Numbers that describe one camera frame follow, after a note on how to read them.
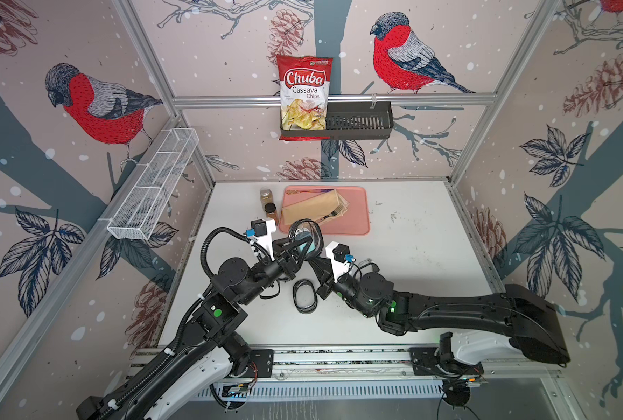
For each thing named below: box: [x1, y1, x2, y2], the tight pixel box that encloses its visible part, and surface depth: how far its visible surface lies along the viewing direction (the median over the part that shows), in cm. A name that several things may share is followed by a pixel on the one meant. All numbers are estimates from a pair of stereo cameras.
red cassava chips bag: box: [276, 54, 334, 141], surface depth 86 cm
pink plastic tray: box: [279, 185, 371, 236], surface depth 112 cm
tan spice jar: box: [259, 188, 274, 211], surface depth 106 cm
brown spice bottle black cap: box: [264, 202, 277, 220], surface depth 103 cm
